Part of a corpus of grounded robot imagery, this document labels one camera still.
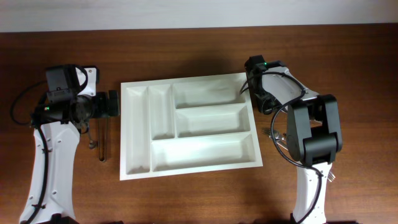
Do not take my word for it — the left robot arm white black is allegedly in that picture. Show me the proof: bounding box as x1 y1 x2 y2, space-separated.
19 64 120 223

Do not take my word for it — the small steel teaspoon angled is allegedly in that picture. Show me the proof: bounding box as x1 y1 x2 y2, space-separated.
86 125 98 149

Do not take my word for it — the white plastic cutlery tray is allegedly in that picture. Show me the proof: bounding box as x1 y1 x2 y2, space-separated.
119 73 262 180

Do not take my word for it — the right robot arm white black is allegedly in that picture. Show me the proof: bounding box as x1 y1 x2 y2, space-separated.
241 55 343 223

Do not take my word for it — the steel fork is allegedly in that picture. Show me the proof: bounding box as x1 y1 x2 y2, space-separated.
275 137 288 151
327 171 336 182
261 128 286 141

